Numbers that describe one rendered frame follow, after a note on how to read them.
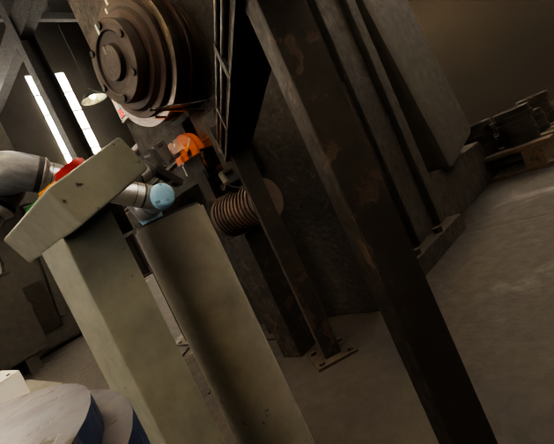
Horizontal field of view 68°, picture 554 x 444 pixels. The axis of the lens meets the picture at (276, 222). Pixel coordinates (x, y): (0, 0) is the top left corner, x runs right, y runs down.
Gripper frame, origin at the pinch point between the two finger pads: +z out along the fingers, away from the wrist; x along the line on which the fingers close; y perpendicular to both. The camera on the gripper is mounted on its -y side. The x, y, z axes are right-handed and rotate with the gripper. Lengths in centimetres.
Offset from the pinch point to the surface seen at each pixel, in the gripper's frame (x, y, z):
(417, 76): -50, -32, 95
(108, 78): 8.7, 36.0, -2.8
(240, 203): -38, -21, -27
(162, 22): -22.3, 36.4, 5.0
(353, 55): -48, -7, 55
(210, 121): -24.4, 2.7, -4.6
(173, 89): -12.9, 18.7, 0.3
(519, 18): -14, -107, 598
